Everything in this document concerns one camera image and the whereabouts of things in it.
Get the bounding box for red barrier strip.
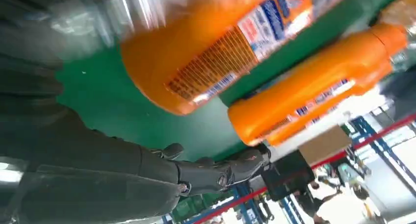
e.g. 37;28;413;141
191;113;416;224

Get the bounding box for green crate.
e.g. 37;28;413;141
171;192;228;223

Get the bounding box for blue metal rack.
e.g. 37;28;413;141
349;115;416;197

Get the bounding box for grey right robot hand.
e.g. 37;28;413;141
18;109;272;224

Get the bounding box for green table mat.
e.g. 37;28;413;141
55;0;407;161

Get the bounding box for closed cardboard box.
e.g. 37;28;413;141
298;125;353;166

